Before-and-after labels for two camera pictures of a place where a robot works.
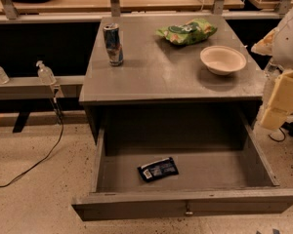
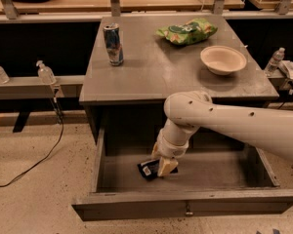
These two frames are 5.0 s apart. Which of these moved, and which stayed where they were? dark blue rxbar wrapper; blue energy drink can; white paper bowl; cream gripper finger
Moved: cream gripper finger
Stayed: white paper bowl; blue energy drink can; dark blue rxbar wrapper
